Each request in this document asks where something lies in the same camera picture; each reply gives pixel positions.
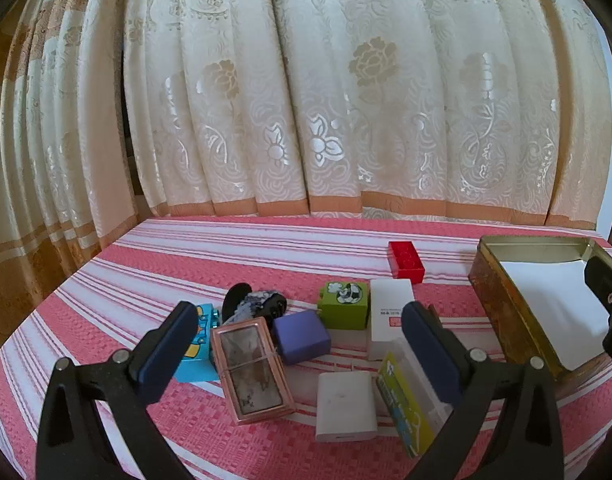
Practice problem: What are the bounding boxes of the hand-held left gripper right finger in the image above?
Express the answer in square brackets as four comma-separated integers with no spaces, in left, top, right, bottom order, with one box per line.
[400,301,569,480]

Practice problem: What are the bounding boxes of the green printed toy brick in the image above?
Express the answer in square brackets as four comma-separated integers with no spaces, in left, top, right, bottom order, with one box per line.
[317,281,371,331]

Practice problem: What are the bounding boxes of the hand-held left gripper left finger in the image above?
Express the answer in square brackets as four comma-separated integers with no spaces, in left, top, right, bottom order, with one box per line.
[35,301,199,480]

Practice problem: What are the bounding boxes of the golden tin box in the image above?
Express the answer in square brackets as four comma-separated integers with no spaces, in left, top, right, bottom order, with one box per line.
[467,234,612,386]

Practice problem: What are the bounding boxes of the pink compact mirror case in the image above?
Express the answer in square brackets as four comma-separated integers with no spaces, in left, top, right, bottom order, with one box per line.
[209,317,297,427]

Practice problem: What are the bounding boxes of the white power bank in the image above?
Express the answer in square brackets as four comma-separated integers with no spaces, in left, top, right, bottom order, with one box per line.
[314,371,379,444]

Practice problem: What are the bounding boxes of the red toy brick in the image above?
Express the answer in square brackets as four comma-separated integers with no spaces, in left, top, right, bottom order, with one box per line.
[388,241,426,280]

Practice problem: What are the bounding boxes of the purple box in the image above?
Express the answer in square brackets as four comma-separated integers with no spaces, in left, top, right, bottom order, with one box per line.
[272,310,333,366]

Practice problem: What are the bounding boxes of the blue printed toy brick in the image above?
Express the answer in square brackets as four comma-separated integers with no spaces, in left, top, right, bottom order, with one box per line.
[173,304,222,386]

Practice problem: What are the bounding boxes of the black grey speckled object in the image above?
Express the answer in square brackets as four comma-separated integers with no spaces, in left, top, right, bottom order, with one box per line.
[221,283,288,333]

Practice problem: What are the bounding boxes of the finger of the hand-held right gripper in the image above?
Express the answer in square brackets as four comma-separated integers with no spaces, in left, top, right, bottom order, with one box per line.
[584,255,612,361]

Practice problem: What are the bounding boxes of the white paper sheet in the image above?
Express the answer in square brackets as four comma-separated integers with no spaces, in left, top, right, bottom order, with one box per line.
[500,259,612,368]

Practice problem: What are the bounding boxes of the cream floral curtain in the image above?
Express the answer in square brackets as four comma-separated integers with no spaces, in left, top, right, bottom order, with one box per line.
[0,0,142,306]
[122,0,612,227]

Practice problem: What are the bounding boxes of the tall white box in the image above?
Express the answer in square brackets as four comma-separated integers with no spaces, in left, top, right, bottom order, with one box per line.
[368,278,416,361]

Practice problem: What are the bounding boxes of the clear case with green card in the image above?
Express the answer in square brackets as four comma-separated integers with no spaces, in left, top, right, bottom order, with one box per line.
[376,337,459,458]

